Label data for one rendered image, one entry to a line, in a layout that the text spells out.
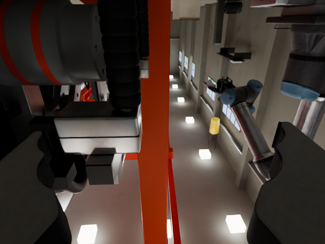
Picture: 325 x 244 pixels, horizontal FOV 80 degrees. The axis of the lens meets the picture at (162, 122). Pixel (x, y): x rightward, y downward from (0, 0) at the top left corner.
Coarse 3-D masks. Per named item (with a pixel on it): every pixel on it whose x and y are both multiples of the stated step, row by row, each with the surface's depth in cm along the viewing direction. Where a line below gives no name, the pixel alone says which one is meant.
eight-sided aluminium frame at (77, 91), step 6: (60, 90) 58; (66, 90) 61; (72, 90) 58; (78, 90) 60; (54, 96) 57; (60, 96) 58; (66, 96) 61; (72, 96) 57; (78, 96) 60; (54, 102) 56; (60, 102) 58; (60, 108) 59
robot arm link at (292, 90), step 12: (288, 60) 65; (300, 60) 60; (288, 72) 64; (300, 72) 61; (312, 72) 59; (324, 72) 59; (288, 84) 65; (300, 84) 62; (312, 84) 61; (324, 84) 62; (300, 96) 63; (312, 96) 63
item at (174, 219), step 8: (88, 96) 694; (168, 144) 462; (168, 152) 405; (168, 160) 410; (168, 168) 387; (168, 176) 368; (168, 184) 360; (176, 200) 318; (176, 208) 305; (176, 216) 292; (176, 224) 280; (176, 232) 270; (176, 240) 261
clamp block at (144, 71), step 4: (140, 60) 51; (144, 60) 51; (148, 60) 54; (140, 64) 51; (144, 64) 51; (148, 64) 54; (140, 68) 52; (144, 68) 52; (148, 68) 52; (140, 72) 52; (144, 72) 52; (148, 72) 53; (140, 76) 53; (144, 76) 53; (148, 76) 53
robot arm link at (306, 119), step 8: (320, 96) 70; (304, 104) 76; (312, 104) 74; (320, 104) 72; (304, 112) 76; (312, 112) 74; (320, 112) 74; (296, 120) 80; (304, 120) 77; (312, 120) 76; (320, 120) 76; (304, 128) 78; (312, 128) 77; (312, 136) 79
